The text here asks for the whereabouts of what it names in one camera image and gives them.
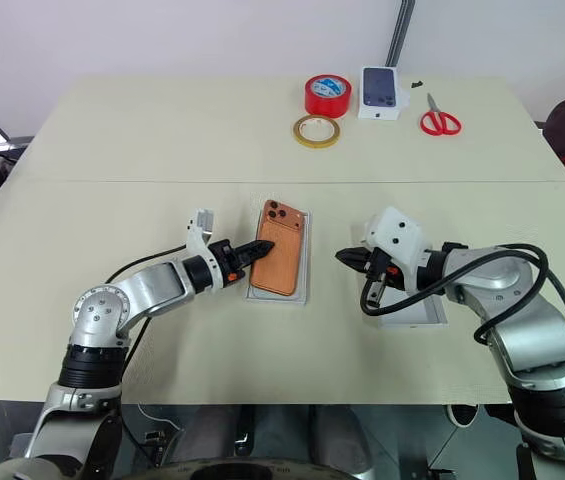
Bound white phone box lid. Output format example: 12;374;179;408
359;223;450;331

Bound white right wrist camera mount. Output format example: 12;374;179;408
360;205;432;292

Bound yellow tape roll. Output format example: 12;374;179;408
291;114;341;150

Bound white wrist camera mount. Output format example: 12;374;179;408
360;205;432;292
183;206;227;292

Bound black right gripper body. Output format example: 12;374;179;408
361;247;409;307

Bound white phone box base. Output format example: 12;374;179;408
244;206;314;306

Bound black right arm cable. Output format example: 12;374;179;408
359;242;565;399

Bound red tape roll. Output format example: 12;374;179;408
304;74;354;119

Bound white box with phone print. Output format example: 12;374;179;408
357;65;410;123

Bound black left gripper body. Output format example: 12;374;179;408
208;240;253;289

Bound orange smartphone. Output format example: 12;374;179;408
248;198;311;299

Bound red handled scissors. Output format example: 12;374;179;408
419;92;464;138

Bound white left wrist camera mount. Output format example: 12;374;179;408
183;206;227;292

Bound grey wall conduit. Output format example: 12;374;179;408
384;0;417;69

